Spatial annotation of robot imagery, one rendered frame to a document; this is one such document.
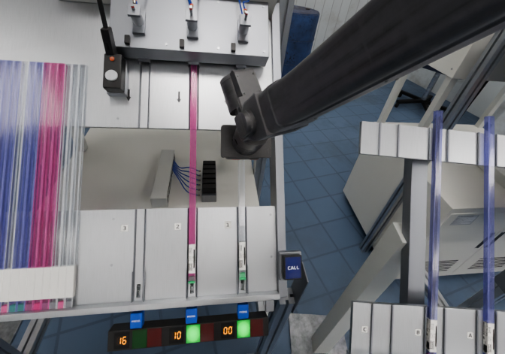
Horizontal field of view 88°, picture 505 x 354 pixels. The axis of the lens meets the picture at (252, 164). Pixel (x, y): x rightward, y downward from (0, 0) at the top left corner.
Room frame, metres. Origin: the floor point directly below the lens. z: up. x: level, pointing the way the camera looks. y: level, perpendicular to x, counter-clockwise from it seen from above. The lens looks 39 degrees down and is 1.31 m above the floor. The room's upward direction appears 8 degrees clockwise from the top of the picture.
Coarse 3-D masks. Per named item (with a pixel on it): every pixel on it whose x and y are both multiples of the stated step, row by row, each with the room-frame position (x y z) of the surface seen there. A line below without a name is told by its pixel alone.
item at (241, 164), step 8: (240, 160) 0.47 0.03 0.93; (240, 168) 0.46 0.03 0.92; (240, 176) 0.45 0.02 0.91; (240, 184) 0.43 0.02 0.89; (240, 192) 0.42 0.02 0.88; (240, 200) 0.41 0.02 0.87; (240, 208) 0.40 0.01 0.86; (240, 216) 0.38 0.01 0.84; (240, 224) 0.37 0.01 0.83; (240, 232) 0.36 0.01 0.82; (240, 240) 0.35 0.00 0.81; (240, 272) 0.30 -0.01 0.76
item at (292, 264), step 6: (288, 258) 0.32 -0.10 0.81; (294, 258) 0.32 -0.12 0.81; (300, 258) 0.32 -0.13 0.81; (288, 264) 0.31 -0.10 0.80; (294, 264) 0.31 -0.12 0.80; (300, 264) 0.31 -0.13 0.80; (288, 270) 0.30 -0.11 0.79; (294, 270) 0.30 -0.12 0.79; (300, 270) 0.30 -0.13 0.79; (288, 276) 0.29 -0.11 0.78; (294, 276) 0.29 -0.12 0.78; (300, 276) 0.30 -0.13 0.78
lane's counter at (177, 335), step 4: (172, 328) 0.20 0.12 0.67; (176, 328) 0.20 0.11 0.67; (180, 328) 0.20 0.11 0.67; (172, 332) 0.20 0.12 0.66; (176, 332) 0.20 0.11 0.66; (180, 332) 0.20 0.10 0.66; (172, 336) 0.19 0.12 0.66; (176, 336) 0.19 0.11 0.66; (180, 336) 0.19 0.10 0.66; (172, 340) 0.18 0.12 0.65; (176, 340) 0.18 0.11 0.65; (180, 340) 0.19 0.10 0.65
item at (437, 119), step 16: (432, 144) 0.49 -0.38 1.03; (432, 160) 0.47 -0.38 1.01; (432, 176) 0.45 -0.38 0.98; (432, 192) 0.42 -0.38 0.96; (432, 208) 0.40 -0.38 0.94; (432, 224) 0.37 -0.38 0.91; (432, 240) 0.35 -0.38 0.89; (432, 256) 0.33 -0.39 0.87; (432, 272) 0.30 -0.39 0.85; (432, 288) 0.28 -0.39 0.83; (432, 304) 0.26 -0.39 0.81; (432, 352) 0.20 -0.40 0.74
